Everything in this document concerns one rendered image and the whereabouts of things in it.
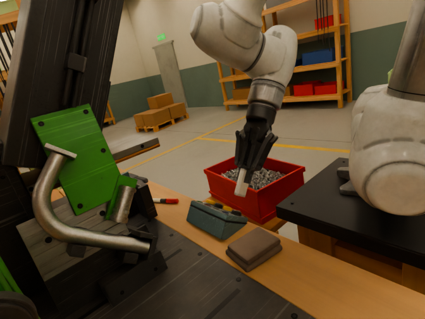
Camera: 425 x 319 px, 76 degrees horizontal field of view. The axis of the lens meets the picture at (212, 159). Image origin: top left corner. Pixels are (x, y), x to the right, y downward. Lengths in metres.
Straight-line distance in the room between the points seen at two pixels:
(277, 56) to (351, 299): 0.53
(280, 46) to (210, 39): 0.18
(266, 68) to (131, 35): 10.56
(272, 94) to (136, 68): 10.38
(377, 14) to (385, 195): 5.46
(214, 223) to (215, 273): 0.14
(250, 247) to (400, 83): 0.40
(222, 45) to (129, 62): 10.29
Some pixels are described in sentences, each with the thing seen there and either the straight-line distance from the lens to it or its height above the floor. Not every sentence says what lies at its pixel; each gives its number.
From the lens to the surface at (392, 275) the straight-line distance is 0.86.
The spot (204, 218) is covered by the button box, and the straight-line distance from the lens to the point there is 0.71.
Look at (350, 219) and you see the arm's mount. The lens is 0.73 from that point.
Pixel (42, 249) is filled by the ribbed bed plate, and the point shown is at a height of 1.03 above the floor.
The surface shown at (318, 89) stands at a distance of 5.77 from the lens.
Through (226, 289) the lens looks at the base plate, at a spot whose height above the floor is 0.90.
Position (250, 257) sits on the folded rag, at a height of 0.93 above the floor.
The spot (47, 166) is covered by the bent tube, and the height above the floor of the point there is 1.19.
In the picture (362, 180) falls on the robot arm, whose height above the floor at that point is 1.06.
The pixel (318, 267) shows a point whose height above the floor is 0.90.
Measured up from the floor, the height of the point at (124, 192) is 1.09.
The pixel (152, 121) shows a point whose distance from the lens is 6.72.
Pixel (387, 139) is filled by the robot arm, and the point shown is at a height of 1.12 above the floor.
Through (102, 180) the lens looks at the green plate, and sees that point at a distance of 0.63.
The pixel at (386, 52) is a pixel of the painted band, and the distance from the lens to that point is 5.89.
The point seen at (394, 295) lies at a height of 0.90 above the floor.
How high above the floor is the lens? 1.30
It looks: 20 degrees down
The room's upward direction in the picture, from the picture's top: 13 degrees counter-clockwise
